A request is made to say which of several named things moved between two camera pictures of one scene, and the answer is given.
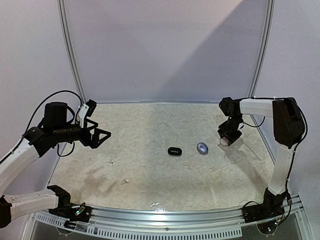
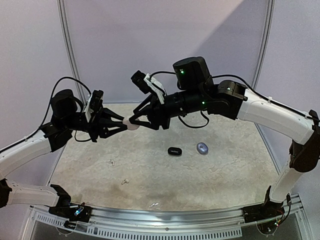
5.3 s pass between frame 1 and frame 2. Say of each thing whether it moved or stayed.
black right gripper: moved
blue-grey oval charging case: stayed
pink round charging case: moved
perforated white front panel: stayed
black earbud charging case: stayed
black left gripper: moved
